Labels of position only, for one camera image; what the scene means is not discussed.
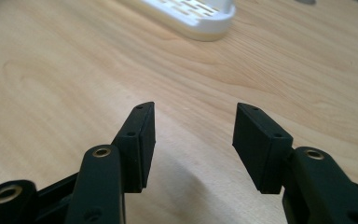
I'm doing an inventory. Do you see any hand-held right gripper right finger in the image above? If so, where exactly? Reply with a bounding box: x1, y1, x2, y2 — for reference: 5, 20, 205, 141
231, 103, 295, 195

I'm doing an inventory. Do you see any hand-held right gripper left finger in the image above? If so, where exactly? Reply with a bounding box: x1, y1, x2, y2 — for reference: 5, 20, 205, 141
111, 101, 157, 194

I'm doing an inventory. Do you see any white slotted rack with handle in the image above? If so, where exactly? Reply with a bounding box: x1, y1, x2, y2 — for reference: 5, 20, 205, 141
139, 0, 237, 42

